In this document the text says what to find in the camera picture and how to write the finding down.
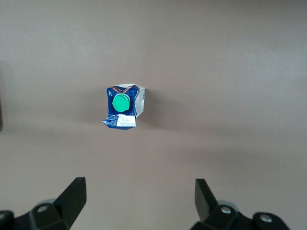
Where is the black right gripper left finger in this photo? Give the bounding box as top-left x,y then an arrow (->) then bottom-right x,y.
0,177 -> 87,230

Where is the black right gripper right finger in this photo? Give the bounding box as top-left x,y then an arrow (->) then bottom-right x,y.
193,178 -> 292,230

